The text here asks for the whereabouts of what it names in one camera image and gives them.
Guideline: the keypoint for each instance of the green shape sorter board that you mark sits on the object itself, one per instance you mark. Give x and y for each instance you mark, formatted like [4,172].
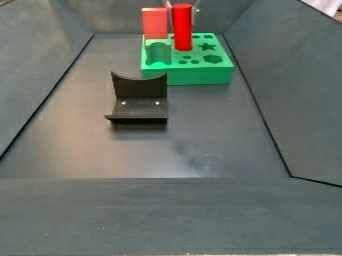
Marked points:
[201,66]

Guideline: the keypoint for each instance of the red cylinder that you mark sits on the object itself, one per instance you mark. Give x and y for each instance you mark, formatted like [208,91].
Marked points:
[181,23]

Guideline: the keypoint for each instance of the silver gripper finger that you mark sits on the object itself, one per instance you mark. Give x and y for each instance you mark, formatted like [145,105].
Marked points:
[195,7]
[167,3]

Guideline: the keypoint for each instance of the black curved cradle stand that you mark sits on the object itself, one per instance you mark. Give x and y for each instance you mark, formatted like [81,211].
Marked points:
[140,98]

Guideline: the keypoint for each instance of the red arch block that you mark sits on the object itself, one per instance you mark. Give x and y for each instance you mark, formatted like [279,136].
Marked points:
[155,23]

